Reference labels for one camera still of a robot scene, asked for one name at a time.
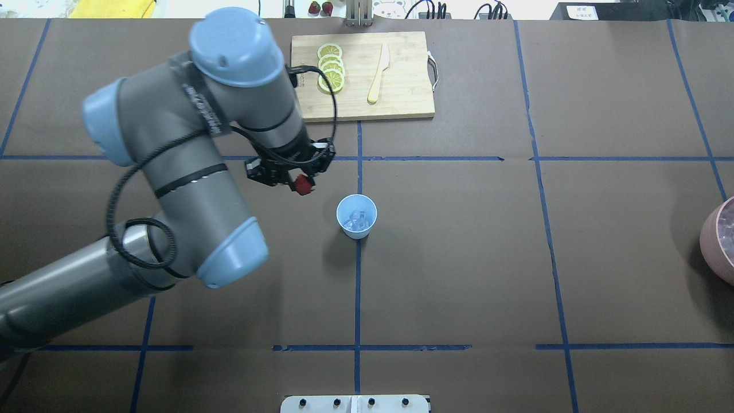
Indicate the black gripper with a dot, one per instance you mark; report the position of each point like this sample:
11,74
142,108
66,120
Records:
279,172

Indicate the red strawberry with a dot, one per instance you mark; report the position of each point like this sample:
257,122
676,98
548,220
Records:
304,185

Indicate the ice cube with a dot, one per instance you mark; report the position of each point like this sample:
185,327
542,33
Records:
358,221

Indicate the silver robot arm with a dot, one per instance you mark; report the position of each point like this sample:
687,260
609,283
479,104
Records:
177,212

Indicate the light blue plastic cup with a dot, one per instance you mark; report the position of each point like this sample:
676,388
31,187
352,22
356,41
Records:
356,202

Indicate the strawberries on side table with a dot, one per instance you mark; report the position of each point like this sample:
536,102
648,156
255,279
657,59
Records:
320,9

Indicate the clear ice cubes pile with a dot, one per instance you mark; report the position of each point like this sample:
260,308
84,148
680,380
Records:
725,230

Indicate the yellow plastic knife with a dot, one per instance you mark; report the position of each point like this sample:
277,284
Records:
382,66

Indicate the lemon slices row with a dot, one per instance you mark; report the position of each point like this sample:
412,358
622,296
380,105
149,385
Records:
332,66

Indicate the wooden cutting board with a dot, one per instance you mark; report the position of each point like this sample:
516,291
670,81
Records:
405,90

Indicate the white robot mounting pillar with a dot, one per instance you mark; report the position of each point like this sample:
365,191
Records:
357,403

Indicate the yellow cloth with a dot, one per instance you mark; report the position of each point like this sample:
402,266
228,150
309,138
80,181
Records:
113,9

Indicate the pink bowl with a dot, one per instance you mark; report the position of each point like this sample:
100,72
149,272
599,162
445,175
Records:
716,241

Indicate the aluminium frame post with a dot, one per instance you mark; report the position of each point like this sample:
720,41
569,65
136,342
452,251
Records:
359,13

